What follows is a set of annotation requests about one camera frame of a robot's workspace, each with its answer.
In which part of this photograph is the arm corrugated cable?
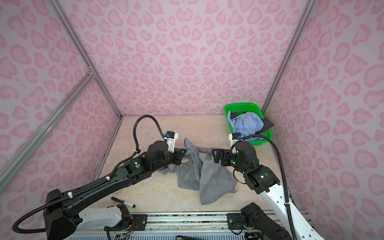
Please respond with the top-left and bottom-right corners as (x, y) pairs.
(229, 134), (298, 240)
(11, 114), (167, 235)

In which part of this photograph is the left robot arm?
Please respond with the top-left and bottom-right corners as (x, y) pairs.
(43, 141), (187, 240)

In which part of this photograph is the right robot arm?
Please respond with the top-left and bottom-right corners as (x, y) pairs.
(212, 141), (322, 240)

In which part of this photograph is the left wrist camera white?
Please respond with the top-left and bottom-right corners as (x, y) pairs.
(164, 131), (179, 153)

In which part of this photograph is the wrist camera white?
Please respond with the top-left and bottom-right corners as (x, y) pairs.
(164, 131), (179, 153)
(229, 133), (242, 147)

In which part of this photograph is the grey long sleeve shirt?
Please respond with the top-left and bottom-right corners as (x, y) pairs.
(160, 138), (238, 205)

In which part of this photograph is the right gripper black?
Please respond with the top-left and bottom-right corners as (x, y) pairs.
(210, 148), (248, 175)

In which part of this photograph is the black shirt in basket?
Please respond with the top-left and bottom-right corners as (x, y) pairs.
(230, 111), (275, 134)

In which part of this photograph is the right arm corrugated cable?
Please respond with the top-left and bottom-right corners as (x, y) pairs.
(229, 134), (298, 240)

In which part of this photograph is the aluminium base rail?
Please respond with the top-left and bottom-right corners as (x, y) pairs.
(56, 209), (319, 240)

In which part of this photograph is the light blue shirt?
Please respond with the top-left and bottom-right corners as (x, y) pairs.
(227, 110), (265, 138)

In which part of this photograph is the black marker pen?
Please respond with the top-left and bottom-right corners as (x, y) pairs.
(111, 197), (136, 208)

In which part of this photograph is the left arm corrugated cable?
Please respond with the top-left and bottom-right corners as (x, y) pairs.
(11, 114), (167, 235)

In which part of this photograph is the green plastic basket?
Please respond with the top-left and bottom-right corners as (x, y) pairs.
(224, 103), (274, 140)

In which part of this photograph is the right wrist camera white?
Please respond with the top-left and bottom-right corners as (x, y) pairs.
(229, 133), (242, 147)

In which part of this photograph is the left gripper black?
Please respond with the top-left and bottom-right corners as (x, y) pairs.
(153, 146), (188, 174)

